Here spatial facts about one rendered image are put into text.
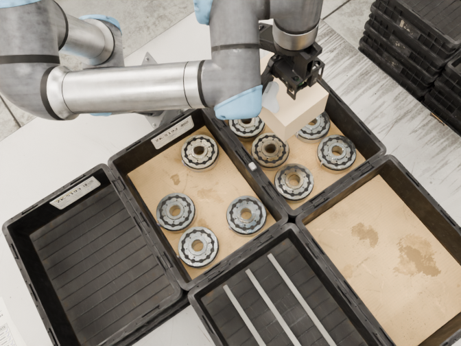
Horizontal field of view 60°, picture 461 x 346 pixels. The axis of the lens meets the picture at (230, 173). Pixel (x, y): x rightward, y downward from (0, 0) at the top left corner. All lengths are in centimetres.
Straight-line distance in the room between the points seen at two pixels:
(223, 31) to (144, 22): 200
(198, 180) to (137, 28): 161
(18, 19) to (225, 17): 35
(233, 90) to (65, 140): 92
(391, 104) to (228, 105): 87
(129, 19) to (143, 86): 199
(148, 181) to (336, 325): 61
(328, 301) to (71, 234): 69
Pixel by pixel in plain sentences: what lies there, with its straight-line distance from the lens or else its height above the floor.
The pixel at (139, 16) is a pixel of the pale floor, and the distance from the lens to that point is 264.
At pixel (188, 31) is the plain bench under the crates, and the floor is 70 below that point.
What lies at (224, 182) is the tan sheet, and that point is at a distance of 110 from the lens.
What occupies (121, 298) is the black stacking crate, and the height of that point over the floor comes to 83.
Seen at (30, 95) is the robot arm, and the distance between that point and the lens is 77.
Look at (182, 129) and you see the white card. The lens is 112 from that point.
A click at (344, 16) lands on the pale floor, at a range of 254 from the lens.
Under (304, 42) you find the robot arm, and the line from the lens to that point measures 70.
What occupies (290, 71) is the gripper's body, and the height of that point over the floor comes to 124.
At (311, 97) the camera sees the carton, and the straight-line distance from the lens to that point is 87.
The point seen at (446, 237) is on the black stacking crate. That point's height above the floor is 87.
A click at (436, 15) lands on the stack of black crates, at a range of 197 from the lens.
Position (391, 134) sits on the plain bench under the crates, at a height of 70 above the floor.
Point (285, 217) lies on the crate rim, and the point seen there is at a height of 93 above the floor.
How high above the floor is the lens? 186
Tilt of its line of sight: 68 degrees down
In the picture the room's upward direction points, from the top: 12 degrees counter-clockwise
